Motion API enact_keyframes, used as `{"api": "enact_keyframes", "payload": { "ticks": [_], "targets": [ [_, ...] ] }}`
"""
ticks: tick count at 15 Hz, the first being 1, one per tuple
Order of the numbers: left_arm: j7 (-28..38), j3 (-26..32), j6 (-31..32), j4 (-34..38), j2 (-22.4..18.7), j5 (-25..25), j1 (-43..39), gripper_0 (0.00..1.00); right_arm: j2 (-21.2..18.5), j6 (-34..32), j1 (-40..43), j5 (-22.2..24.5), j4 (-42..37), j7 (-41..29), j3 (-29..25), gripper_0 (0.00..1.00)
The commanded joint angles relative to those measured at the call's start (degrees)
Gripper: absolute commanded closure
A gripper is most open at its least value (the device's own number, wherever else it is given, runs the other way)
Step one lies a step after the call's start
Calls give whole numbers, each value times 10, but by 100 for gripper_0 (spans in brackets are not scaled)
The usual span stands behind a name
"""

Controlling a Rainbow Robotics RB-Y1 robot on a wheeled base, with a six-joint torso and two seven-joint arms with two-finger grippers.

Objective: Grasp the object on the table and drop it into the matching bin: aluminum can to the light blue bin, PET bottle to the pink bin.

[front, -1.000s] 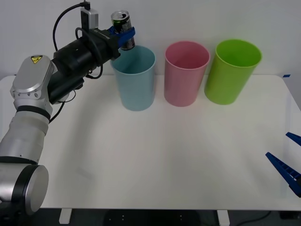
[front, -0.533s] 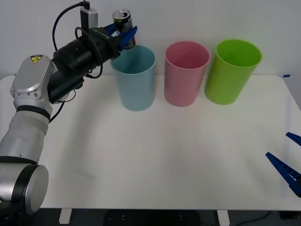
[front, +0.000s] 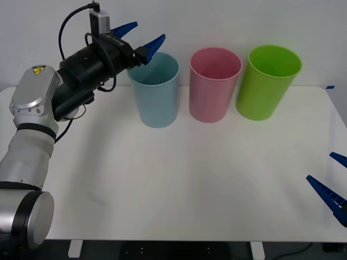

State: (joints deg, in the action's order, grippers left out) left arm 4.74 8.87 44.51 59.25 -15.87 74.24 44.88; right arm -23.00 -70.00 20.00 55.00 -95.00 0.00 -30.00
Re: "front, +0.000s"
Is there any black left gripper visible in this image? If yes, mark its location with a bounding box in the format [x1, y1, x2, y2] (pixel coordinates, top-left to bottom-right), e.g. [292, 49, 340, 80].
[94, 21, 166, 76]

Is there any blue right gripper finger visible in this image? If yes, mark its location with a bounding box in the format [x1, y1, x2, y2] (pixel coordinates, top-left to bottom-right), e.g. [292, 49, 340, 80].
[329, 152, 347, 168]
[306, 174, 347, 228]

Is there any pale blue plastic bin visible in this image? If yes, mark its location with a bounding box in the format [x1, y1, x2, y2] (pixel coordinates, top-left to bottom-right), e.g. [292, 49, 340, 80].
[127, 51, 181, 129]

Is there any white table leg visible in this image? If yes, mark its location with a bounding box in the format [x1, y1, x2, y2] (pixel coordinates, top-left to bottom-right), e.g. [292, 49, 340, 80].
[249, 240, 266, 260]
[67, 239, 83, 258]

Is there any pink plastic bin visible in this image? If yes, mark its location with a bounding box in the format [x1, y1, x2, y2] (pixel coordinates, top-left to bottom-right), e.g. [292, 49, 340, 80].
[188, 47, 243, 124]

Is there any green plastic bin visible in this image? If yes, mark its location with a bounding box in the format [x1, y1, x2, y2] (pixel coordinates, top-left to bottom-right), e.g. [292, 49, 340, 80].
[235, 44, 303, 122]

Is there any black floor cable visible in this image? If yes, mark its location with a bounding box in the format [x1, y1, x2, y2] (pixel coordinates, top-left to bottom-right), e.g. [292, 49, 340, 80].
[271, 242, 313, 260]

